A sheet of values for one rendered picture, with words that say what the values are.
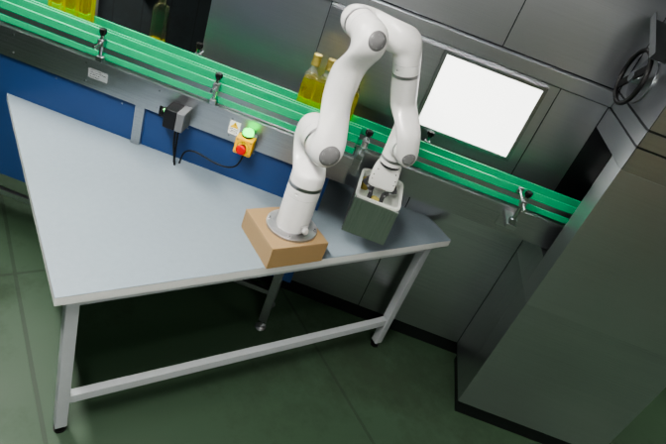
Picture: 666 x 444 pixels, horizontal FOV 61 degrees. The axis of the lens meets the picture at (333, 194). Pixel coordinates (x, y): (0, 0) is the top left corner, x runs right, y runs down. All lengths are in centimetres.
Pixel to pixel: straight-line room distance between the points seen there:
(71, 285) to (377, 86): 134
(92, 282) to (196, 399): 88
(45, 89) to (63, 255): 90
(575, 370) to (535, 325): 30
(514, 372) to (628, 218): 87
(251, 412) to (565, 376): 135
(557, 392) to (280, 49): 190
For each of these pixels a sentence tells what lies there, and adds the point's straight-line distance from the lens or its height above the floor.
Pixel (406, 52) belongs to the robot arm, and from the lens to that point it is 180.
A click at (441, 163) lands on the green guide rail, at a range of 228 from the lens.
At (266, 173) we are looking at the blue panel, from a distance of 231.
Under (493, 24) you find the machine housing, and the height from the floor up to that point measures 163.
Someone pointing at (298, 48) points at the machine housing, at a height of 127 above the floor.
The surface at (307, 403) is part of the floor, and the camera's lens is 263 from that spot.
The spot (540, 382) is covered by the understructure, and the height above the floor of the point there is 39.
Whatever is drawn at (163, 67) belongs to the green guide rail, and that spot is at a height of 111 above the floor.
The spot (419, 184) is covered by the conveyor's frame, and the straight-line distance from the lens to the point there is 231.
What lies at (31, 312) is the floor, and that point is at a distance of 277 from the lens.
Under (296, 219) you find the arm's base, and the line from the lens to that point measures 197.
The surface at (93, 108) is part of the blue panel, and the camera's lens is 251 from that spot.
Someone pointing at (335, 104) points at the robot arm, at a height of 136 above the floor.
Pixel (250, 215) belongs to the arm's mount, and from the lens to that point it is 205.
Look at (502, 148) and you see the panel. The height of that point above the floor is 120.
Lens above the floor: 205
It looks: 32 degrees down
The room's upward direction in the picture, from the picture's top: 21 degrees clockwise
